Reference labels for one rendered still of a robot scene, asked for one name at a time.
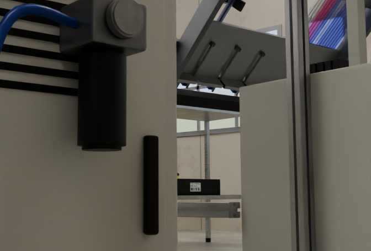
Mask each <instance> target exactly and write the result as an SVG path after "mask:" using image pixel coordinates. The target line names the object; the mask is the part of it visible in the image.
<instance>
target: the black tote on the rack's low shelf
mask: <svg viewBox="0 0 371 251"><path fill-rule="evenodd" d="M177 195H220V179H177Z"/></svg>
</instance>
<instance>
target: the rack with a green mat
mask: <svg viewBox="0 0 371 251"><path fill-rule="evenodd" d="M237 117H240V112H236V111H227V110H217V109H208V108H198V107H193V106H183V105H177V119H185V120H196V121H204V149H205V179H210V132H209V122H210V121H214V120H222V119H229V118H237ZM223 199H241V195H177V200H205V202H210V200H223ZM205 241H206V242H211V219H210V218H207V217H206V218H205Z"/></svg>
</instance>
